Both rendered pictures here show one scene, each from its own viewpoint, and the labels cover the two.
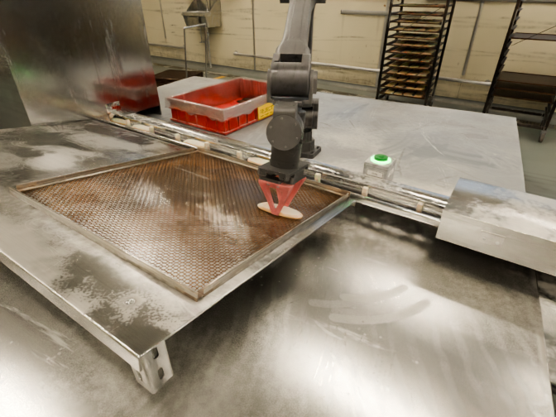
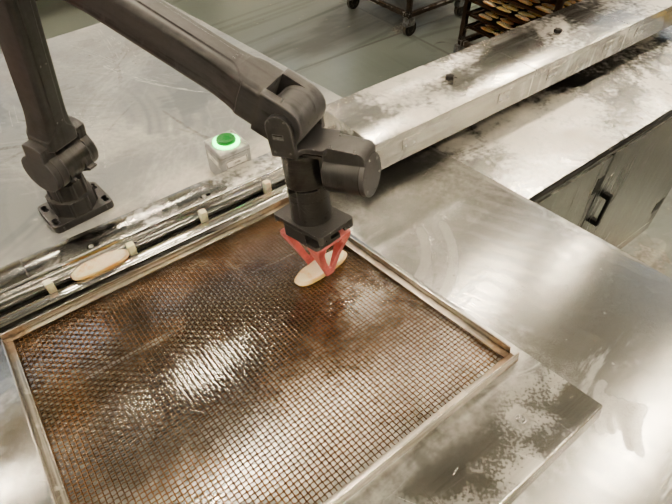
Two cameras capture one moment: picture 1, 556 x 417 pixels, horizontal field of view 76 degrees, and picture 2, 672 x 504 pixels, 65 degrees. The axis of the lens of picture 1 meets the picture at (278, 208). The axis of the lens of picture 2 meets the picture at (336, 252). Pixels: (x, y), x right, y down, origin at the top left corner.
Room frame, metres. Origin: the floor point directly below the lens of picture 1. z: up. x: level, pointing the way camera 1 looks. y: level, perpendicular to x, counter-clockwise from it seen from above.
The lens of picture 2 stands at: (0.42, 0.50, 1.52)
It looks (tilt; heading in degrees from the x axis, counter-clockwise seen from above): 46 degrees down; 289
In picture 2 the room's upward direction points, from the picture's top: straight up
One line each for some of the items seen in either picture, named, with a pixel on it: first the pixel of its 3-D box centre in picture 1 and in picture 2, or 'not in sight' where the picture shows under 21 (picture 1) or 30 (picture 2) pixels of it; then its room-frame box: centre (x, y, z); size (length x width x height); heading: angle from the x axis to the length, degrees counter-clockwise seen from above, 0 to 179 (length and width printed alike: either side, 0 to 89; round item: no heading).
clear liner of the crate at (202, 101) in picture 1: (232, 102); not in sight; (1.58, 0.20, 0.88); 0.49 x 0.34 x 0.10; 145
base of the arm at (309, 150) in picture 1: (301, 141); (70, 193); (1.15, -0.08, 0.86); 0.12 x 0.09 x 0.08; 62
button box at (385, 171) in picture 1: (377, 177); (230, 164); (0.92, -0.29, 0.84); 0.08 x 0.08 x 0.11; 56
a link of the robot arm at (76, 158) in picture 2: (304, 121); (65, 162); (1.13, -0.08, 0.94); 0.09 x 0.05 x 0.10; 173
